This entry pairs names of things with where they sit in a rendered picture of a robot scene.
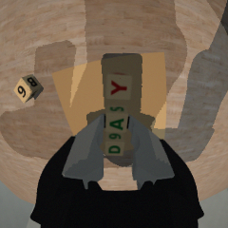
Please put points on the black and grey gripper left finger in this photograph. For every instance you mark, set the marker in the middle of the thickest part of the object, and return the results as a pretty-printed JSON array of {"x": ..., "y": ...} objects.
[{"x": 77, "y": 162}]

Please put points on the beige letter block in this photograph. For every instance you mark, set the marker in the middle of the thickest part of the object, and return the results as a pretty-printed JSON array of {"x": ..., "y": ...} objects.
[
  {"x": 27, "y": 87},
  {"x": 118, "y": 86},
  {"x": 114, "y": 144},
  {"x": 116, "y": 117}
]

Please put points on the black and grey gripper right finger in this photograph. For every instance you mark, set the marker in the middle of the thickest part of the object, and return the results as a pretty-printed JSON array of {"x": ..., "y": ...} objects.
[{"x": 154, "y": 160}]

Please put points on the tan mat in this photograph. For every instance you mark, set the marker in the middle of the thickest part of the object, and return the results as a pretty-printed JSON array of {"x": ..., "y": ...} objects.
[{"x": 81, "y": 90}]

